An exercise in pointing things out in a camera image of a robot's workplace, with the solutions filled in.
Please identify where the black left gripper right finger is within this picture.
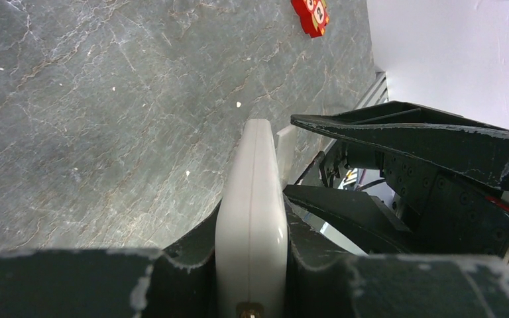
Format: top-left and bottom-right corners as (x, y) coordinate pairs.
(284, 201), (509, 317)

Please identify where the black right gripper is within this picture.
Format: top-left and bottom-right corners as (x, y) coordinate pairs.
(284, 101), (509, 256)

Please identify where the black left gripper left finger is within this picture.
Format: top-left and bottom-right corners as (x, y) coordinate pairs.
(0, 212), (217, 317)

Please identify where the white remote control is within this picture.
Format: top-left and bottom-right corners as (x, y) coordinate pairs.
(215, 119), (288, 317)

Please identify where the red owl number block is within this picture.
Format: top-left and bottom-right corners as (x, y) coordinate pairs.
(290, 0), (329, 38)

